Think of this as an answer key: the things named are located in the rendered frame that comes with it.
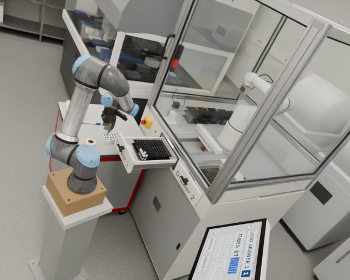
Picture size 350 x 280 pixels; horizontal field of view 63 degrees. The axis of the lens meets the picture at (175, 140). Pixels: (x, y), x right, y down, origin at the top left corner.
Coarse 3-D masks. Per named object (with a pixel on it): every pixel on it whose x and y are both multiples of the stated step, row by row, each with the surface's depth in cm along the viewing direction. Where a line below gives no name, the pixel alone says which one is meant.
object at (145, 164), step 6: (126, 138) 194; (132, 138) 196; (138, 138) 199; (144, 138) 201; (150, 138) 204; (156, 138) 207; (162, 138) 209; (168, 144) 205; (132, 150) 194; (168, 150) 204; (174, 156) 198; (138, 162) 178; (144, 162) 180; (150, 162) 183; (156, 162) 185; (162, 162) 188; (168, 162) 191; (174, 162) 194; (132, 168) 179; (138, 168) 181; (144, 168) 184
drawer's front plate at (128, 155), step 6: (120, 132) 189; (120, 138) 187; (120, 144) 187; (126, 144) 181; (126, 150) 179; (120, 156) 187; (126, 156) 179; (132, 156) 175; (126, 162) 179; (132, 162) 172; (126, 168) 179
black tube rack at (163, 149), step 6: (132, 144) 194; (144, 144) 194; (150, 144) 196; (156, 144) 204; (162, 144) 201; (144, 150) 189; (150, 150) 191; (156, 150) 193; (162, 150) 197; (138, 156) 187; (150, 156) 186; (156, 156) 189; (162, 156) 190; (168, 156) 193
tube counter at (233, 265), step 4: (232, 252) 121; (236, 252) 120; (240, 252) 119; (232, 256) 119; (236, 256) 118; (240, 256) 117; (232, 260) 117; (236, 260) 116; (232, 264) 115; (236, 264) 114; (228, 268) 114; (232, 268) 113; (236, 268) 112; (228, 272) 112; (232, 272) 111; (236, 272) 110; (228, 276) 110; (232, 276) 110; (236, 276) 109
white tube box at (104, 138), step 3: (102, 132) 204; (102, 135) 203; (105, 135) 204; (108, 135) 205; (111, 135) 206; (114, 135) 207; (102, 138) 202; (105, 138) 200; (111, 138) 203; (114, 138) 204; (102, 141) 202; (105, 141) 200; (108, 141) 201; (111, 141) 202; (114, 141) 203
